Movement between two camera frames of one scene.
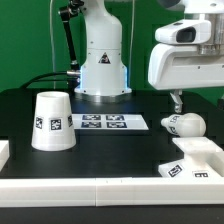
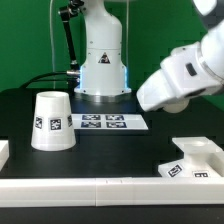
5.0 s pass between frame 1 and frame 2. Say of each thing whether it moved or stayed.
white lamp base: stayed
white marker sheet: stayed
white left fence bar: stayed
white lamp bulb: moved
